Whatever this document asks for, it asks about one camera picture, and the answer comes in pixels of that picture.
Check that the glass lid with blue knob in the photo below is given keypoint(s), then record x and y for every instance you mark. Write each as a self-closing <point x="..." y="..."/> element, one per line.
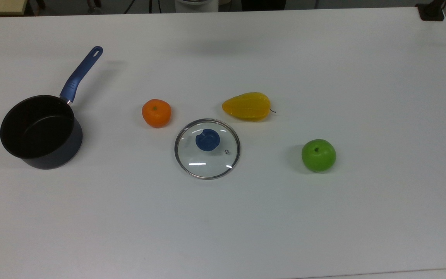
<point x="207" y="149"/>

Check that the black table clamp mount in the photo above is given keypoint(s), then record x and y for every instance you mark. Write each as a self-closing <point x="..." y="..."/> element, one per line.
<point x="431" y="11"/>

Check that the orange toy mandarin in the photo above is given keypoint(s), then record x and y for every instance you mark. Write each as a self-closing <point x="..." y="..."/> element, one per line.
<point x="156" y="113"/>

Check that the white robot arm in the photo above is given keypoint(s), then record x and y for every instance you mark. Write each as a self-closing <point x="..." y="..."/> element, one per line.
<point x="196" y="4"/>

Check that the green toy apple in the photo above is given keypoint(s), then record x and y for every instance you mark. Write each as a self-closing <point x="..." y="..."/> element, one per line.
<point x="318" y="155"/>

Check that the yellow toy starfruit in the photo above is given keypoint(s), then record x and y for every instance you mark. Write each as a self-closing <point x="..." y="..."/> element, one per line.
<point x="247" y="106"/>

